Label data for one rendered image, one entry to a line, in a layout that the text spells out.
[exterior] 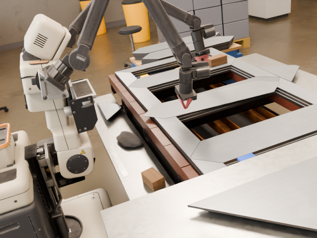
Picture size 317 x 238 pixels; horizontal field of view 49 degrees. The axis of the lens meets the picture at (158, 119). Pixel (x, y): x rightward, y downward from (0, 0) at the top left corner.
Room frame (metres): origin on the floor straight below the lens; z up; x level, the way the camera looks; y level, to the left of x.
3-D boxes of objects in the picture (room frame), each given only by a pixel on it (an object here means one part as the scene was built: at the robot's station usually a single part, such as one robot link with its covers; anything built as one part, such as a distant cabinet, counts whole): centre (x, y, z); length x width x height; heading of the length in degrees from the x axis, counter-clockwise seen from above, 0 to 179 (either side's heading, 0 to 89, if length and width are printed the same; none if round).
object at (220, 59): (2.10, -0.42, 0.87); 0.12 x 0.06 x 0.05; 111
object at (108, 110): (2.03, 0.29, 0.70); 0.39 x 0.12 x 0.04; 16
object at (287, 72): (2.03, -0.80, 0.77); 0.45 x 0.20 x 0.04; 16
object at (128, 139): (1.60, 0.17, 0.69); 0.20 x 0.10 x 0.03; 29
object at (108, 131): (1.68, 0.22, 0.66); 1.30 x 0.20 x 0.03; 16
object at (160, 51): (2.68, -0.29, 0.82); 0.80 x 0.40 x 0.06; 106
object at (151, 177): (1.21, 0.06, 0.70); 0.10 x 0.06 x 0.05; 28
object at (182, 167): (1.52, 0.05, 0.80); 1.62 x 0.04 x 0.06; 16
